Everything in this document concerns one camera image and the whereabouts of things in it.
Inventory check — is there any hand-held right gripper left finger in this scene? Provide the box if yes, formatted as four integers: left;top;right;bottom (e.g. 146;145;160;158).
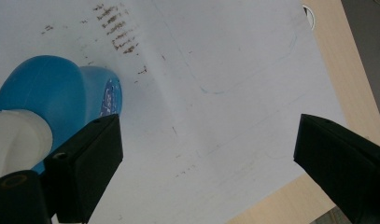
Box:
42;113;124;224

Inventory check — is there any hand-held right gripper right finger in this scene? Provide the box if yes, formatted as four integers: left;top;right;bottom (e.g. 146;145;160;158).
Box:
293;113;380;224

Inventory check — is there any white table grommet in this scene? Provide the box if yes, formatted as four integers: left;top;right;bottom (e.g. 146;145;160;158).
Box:
303;4;317;31

